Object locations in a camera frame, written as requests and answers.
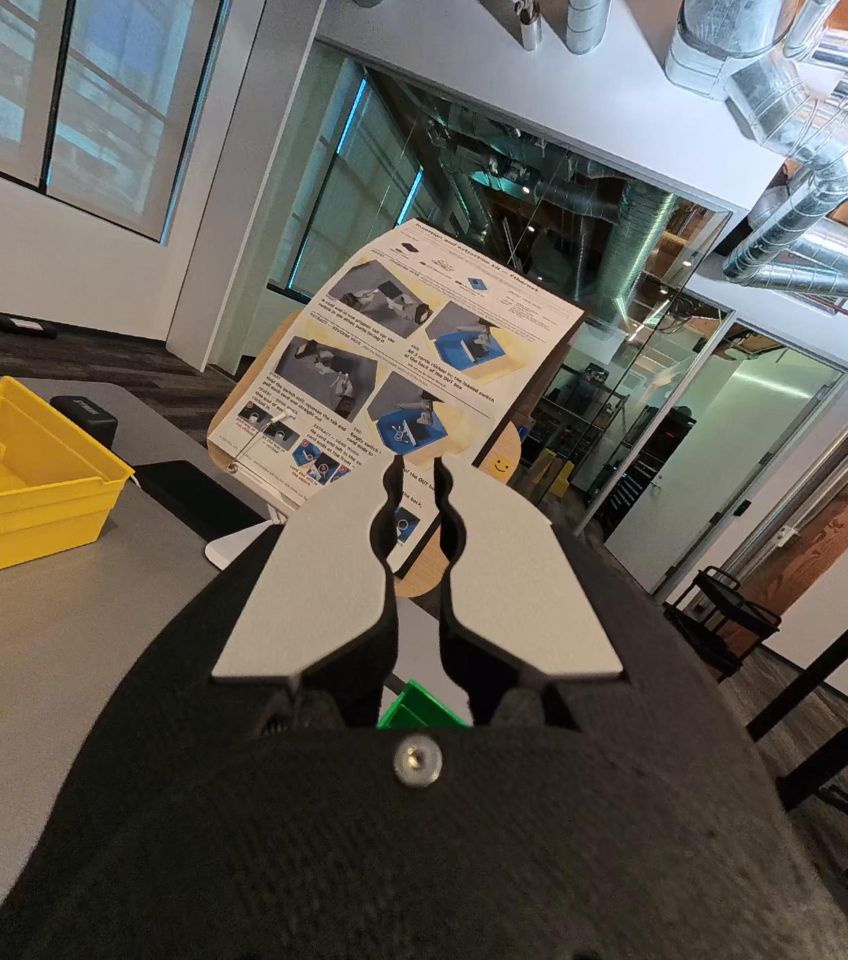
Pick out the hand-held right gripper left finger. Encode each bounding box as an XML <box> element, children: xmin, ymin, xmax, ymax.
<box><xmin>211</xmin><ymin>453</ymin><xmax>404</xmax><ymax>727</ymax></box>

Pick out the black rectangular box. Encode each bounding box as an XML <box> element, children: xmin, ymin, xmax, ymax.
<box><xmin>50</xmin><ymin>395</ymin><xmax>119</xmax><ymax>451</ymax></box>

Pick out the black metal table frame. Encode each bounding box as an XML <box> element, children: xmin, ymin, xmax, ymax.
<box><xmin>746</xmin><ymin>577</ymin><xmax>848</xmax><ymax>811</ymax></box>

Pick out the green plastic bin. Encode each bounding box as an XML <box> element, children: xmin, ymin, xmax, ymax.
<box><xmin>376</xmin><ymin>679</ymin><xmax>470</xmax><ymax>730</ymax></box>

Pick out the black utility cart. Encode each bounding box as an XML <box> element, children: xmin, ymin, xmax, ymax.
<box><xmin>662</xmin><ymin>566</ymin><xmax>782</xmax><ymax>684</ymax></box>

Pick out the wooden display board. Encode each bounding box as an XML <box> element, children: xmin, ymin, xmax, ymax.
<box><xmin>206</xmin><ymin>307</ymin><xmax>590</xmax><ymax>601</ymax></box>

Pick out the printed instruction sheet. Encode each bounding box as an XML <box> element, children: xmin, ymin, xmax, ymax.
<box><xmin>217</xmin><ymin>219</ymin><xmax>584</xmax><ymax>579</ymax></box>

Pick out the silver ventilation duct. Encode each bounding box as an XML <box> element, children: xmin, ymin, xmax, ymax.
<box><xmin>664</xmin><ymin>0</ymin><xmax>848</xmax><ymax>301</ymax></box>

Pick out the yellow plastic bin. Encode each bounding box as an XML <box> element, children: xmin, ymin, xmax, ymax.
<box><xmin>0</xmin><ymin>372</ymin><xmax>136</xmax><ymax>586</ymax></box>

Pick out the black flat mat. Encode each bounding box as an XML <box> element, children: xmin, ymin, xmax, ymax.
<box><xmin>131</xmin><ymin>459</ymin><xmax>267</xmax><ymax>545</ymax></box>

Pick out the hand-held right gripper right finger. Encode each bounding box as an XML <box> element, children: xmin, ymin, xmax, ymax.
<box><xmin>435</xmin><ymin>455</ymin><xmax>626</xmax><ymax>729</ymax></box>

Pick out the large glass window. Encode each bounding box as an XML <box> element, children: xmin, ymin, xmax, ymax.
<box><xmin>0</xmin><ymin>0</ymin><xmax>233</xmax><ymax>245</ymax></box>

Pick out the black flat case on floor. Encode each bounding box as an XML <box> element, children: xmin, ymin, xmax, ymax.
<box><xmin>0</xmin><ymin>311</ymin><xmax>59</xmax><ymax>340</ymax></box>

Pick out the white stand base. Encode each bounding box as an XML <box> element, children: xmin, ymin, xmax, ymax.
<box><xmin>205</xmin><ymin>521</ymin><xmax>282</xmax><ymax>571</ymax></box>

